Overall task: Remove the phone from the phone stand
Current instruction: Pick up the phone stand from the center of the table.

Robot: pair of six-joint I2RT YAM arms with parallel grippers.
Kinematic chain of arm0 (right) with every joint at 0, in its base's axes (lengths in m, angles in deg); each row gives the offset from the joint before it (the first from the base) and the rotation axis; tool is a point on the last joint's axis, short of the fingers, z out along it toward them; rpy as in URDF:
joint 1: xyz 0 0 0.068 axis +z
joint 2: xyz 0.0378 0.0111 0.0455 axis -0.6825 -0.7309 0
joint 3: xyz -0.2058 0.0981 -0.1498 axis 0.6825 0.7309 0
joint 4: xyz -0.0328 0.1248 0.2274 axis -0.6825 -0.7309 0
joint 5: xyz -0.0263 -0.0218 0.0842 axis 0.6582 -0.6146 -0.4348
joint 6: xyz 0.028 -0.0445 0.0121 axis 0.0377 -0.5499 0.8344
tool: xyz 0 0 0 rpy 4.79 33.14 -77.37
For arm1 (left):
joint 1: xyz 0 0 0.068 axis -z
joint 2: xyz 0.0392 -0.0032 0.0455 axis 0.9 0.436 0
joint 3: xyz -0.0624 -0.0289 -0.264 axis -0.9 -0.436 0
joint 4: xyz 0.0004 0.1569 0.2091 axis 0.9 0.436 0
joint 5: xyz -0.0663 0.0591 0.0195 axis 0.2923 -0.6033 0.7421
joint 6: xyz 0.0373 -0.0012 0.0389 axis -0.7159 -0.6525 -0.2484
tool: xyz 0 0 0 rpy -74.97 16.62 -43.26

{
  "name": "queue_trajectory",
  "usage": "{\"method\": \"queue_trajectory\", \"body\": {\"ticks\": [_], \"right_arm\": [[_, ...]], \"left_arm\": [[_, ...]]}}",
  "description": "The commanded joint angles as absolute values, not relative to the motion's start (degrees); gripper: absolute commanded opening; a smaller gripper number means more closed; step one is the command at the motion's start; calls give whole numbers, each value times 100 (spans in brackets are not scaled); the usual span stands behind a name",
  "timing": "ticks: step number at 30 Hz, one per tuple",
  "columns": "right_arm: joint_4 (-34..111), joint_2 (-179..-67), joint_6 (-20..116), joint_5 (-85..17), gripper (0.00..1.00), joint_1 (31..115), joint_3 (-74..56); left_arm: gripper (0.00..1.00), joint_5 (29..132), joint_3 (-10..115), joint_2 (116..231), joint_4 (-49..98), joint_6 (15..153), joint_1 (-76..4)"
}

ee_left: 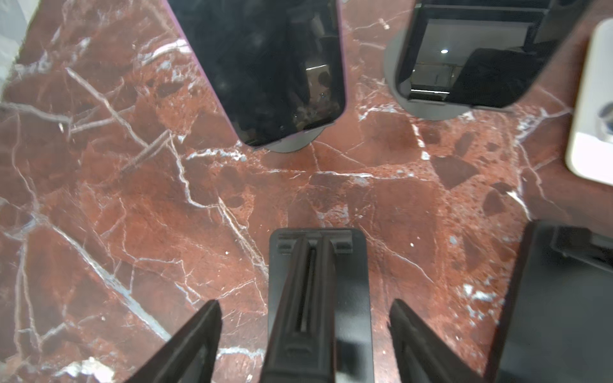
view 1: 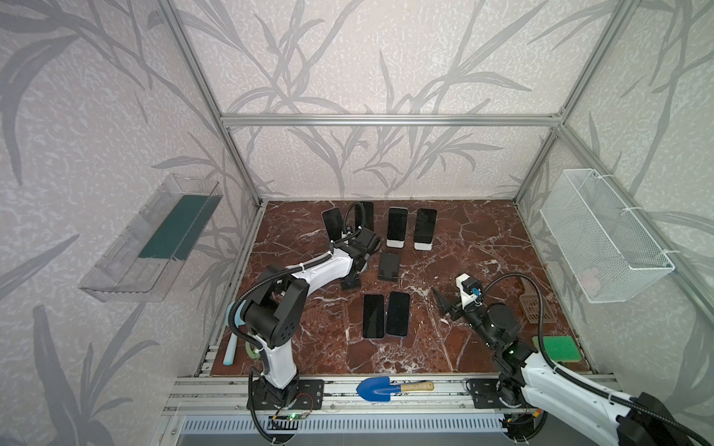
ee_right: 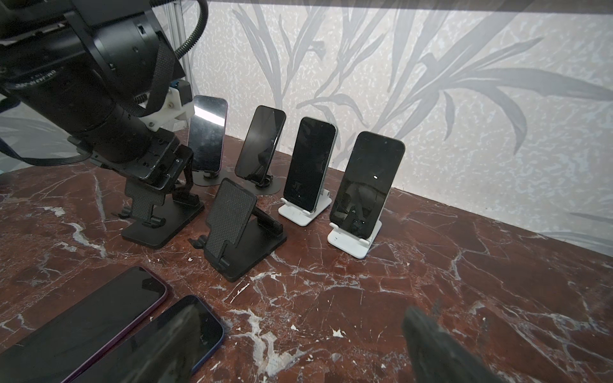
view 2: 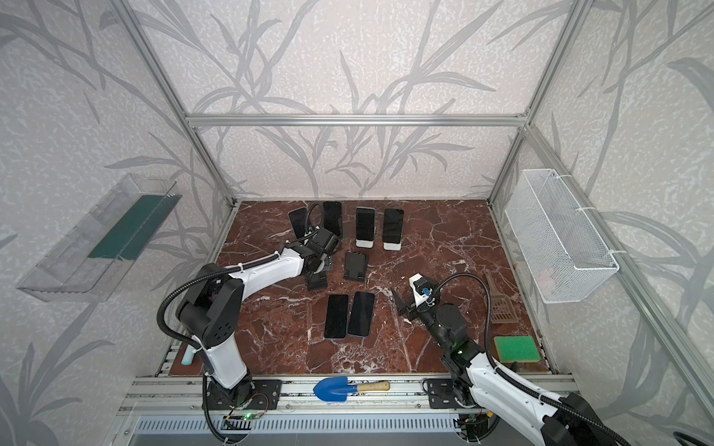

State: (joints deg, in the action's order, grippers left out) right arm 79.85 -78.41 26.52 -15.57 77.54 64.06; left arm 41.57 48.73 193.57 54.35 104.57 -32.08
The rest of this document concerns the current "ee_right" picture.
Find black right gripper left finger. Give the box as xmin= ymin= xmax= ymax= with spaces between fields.
xmin=102 ymin=306 xmax=201 ymax=382

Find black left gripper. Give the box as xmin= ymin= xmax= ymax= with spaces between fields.
xmin=69 ymin=126 xmax=193 ymax=192

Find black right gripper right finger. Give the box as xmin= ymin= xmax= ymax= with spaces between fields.
xmin=402 ymin=306 xmax=501 ymax=382

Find blue-edged phone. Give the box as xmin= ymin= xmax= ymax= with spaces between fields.
xmin=75 ymin=295 xmax=225 ymax=382

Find black folding stand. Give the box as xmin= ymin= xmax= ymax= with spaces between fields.
xmin=118 ymin=179 xmax=204 ymax=249
xmin=189 ymin=178 xmax=287 ymax=282

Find purple-edged phone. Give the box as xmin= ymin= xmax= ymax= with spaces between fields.
xmin=1 ymin=267 xmax=169 ymax=382

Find dark phone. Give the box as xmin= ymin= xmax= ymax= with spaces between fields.
xmin=330 ymin=131 xmax=405 ymax=239

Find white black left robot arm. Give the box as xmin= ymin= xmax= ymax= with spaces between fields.
xmin=1 ymin=1 xmax=209 ymax=193

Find round grey stand left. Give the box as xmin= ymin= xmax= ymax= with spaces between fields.
xmin=193 ymin=169 xmax=233 ymax=187

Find round grey stand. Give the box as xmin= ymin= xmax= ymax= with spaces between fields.
xmin=193 ymin=169 xmax=233 ymax=187
xmin=239 ymin=175 xmax=285 ymax=196

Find pink-edged phone back left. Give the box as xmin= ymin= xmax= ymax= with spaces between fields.
xmin=188 ymin=95 xmax=228 ymax=175

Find white stand right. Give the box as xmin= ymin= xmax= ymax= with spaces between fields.
xmin=327 ymin=220 xmax=382 ymax=259

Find white stand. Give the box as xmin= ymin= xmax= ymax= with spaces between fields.
xmin=327 ymin=220 xmax=382 ymax=259
xmin=279 ymin=189 xmax=332 ymax=227

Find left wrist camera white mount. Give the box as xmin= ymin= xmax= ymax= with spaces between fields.
xmin=140 ymin=80 xmax=195 ymax=132

